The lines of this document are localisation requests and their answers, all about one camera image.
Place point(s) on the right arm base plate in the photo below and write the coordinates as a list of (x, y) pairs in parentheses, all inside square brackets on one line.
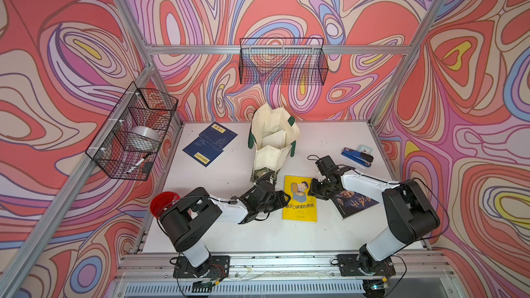
[(355, 265)]

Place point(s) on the dark portrait cover book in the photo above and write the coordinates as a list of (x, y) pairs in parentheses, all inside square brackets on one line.
[(349, 203)]

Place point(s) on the white marker pen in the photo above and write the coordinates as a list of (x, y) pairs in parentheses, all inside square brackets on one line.
[(137, 168)]

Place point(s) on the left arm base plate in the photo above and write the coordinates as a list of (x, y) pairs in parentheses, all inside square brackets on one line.
[(214, 268)]

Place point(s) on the red plastic cup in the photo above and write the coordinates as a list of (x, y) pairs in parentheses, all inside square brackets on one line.
[(162, 202)]

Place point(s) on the dark blue book upper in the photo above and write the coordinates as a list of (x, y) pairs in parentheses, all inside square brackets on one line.
[(218, 135)]

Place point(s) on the dark blue book lower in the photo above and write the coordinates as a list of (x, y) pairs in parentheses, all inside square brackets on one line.
[(203, 151)]

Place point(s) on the black wire basket back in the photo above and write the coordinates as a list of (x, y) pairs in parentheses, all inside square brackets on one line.
[(293, 61)]

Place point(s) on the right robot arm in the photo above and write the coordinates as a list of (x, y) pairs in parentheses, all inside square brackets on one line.
[(409, 213)]

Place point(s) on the silver tape roll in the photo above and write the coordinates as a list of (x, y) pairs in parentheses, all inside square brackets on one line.
[(143, 139)]

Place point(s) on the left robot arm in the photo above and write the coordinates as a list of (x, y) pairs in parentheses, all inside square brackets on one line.
[(188, 219)]

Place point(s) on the black wire basket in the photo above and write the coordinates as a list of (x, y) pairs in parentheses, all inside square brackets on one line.
[(293, 61), (148, 107)]

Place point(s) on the yellow cartoon cover book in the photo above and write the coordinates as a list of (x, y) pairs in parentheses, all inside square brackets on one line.
[(302, 207)]

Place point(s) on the small card packet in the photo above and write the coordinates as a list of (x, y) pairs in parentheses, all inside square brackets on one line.
[(364, 149)]

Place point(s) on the black wire basket left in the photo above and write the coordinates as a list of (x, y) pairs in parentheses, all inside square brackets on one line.
[(148, 107)]

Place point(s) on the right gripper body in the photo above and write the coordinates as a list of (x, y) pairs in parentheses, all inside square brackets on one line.
[(321, 189)]

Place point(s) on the dark blue book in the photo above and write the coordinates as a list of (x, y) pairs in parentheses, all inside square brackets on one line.
[(218, 135), (203, 151)]

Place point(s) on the cream canvas tote bag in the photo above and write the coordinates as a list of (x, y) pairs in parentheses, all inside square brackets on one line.
[(273, 134)]

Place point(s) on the blue stapler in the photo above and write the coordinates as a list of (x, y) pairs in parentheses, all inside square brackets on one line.
[(363, 159)]

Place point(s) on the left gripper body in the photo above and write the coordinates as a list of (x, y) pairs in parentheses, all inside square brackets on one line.
[(273, 203)]

